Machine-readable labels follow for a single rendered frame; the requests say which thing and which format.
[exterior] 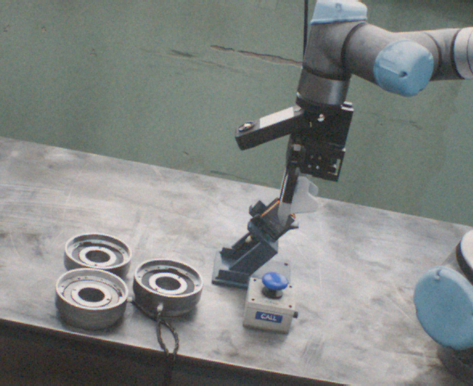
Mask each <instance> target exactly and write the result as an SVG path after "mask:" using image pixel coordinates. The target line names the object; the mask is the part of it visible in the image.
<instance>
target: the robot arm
mask: <svg viewBox="0 0 473 386"><path fill-rule="evenodd" d="M366 14H367V7H366V5H364V4H362V3H361V2H358V1H356V0H318V1H317V4H316V7H315V12H314V16H313V19H312V21H311V23H310V24H311V28H310V33H309V36H308V40H307V44H306V50H305V55H304V59H303V63H302V70H301V73H300V77H299V81H298V87H297V91H298V94H297V97H296V101H295V103H296V106H294V107H292V108H289V109H284V110H282V111H280V112H277V113H274V114H271V115H269V116H265V117H262V118H259V119H257V120H254V121H251V122H247V123H244V124H243V125H240V126H238V127H237V128H236V134H235V139H236V143H237V145H238V147H239V149H240V150H247V149H251V148H254V147H256V146H259V145H261V144H264V143H267V142H269V141H271V140H274V139H276V138H280V137H282V136H286V135H288V134H290V138H289V142H288V146H287V151H286V166H285V170H284V175H283V179H282V184H281V188H280V193H279V199H280V204H279V208H278V219H279V222H280V225H281V226H284V227H285V226H286V222H287V220H288V216H289V215H291V213H303V212H314V211H316V210H317V209H318V208H319V201H318V200H317V199H315V198H314V197H315V196H316V195H317V193H318V188H317V187H316V186H315V185H314V184H313V183H311V182H310V181H309V179H308V175H312V176H313V178H317V179H323V180H327V181H332V182H338V179H339V173H340V170H341V166H342V163H343V157H344V153H345V149H344V147H345V143H346V140H347V136H348V130H349V126H350V123H351V120H352V114H353V109H352V103H351V102H346V99H347V95H348V89H349V86H350V83H351V79H352V74H353V75H355V76H358V77H360V78H362V79H364V80H367V81H369V82H371V83H373V84H375V85H377V86H381V87H382V88H383V89H384V90H385V91H386V92H390V93H395V94H397V95H400V96H402V97H413V96H416V95H417V94H418V92H419V91H422V90H423V89H424V88H425V86H427V84H428V83H429V81H436V80H469V79H473V28H467V29H463V28H456V29H450V28H445V29H440V30H437V31H412V32H402V33H391V32H388V31H384V30H382V29H381V28H379V27H376V26H373V25H372V24H370V23H367V22H365V20H367V17H366ZM337 159H340V163H339V169H338V172H337V174H332V173H335V170H336V163H337ZM328 172H331V173H328ZM413 304H414V305H415V308H416V315H417V318H418V320H419V323H420V325H421V327H422V329H423V330H424V331H425V332H426V333H427V334H428V335H429V336H430V337H431V338H432V340H434V341H435V342H436V343H438V355H439V358H440V360H441V362H442V364H443V365H444V366H445V367H446V368H447V369H448V370H449V371H450V372H451V373H452V374H453V375H455V376H456V377H458V378H459V379H461V380H464V381H466V382H467V383H469V384H471V385H473V230H470V231H469V232H467V234H466V235H465V236H464V237H463V238H462V239H461V240H460V241H459V243H458V245H457V246H456V247H455V248H454V250H453V251H452V252H451V253H450V254H449V255H448V257H447V258H446V259H445V260H444V261H443V263H441V264H440V265H439V266H434V267H431V268H429V269H427V270H426V272H425V273H423V274H422V275H421V276H420V277H419V278H418V280H417V282H416V285H415V287H414V292H413Z"/></svg>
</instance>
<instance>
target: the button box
mask: <svg viewBox="0 0 473 386"><path fill-rule="evenodd" d="M293 318H298V311H296V310H295V285H288V287H286V288H285V289H282V290H277V293H271V292H270V291H269V288H268V287H265V286H264V285H263V284H262V282H261V279H257V278H252V277H251V278H250V283H249V289H247V293H246V298H245V308H244V317H243V326H245V327H250V328H254V329H259V330H264V331H272V332H277V333H281V334H286V335H288V334H289V330H290V324H291V321H292V320H293Z"/></svg>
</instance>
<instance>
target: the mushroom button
mask: <svg viewBox="0 0 473 386"><path fill-rule="evenodd" d="M261 282H262V284H263V285H264V286H265V287H268V288H269V291H270V292H271V293H277V290H283V289H285V288H286V287H288V285H289V281H288V279H287V277H285V276H283V275H282V274H280V273H265V274H264V275H263V276H262V279H261Z"/></svg>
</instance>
